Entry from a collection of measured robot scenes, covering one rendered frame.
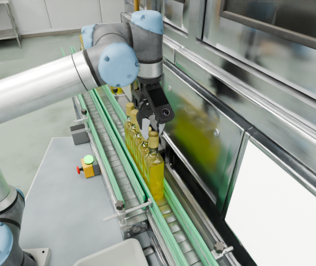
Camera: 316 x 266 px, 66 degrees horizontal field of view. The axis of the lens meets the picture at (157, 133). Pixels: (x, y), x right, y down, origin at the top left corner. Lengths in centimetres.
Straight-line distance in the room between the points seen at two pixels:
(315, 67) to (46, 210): 107
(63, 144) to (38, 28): 530
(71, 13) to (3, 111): 613
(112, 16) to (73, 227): 609
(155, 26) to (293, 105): 34
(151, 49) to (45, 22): 602
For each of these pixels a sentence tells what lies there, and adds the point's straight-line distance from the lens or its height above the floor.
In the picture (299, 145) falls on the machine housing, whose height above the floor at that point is 137.
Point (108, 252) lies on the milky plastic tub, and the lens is 92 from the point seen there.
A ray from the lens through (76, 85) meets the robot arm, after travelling 48.
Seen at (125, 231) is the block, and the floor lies 86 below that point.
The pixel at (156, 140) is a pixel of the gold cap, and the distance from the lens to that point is 76.
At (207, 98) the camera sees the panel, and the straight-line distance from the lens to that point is 67.
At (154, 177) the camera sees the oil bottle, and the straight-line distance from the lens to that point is 85.
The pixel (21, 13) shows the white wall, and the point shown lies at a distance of 656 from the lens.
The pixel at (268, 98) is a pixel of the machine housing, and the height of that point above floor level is 140.
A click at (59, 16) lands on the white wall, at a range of 658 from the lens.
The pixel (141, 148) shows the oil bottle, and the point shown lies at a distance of 85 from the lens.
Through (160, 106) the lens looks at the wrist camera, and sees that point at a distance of 64.
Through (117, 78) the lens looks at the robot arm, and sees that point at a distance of 46.
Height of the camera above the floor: 164
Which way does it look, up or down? 37 degrees down
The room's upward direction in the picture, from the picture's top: straight up
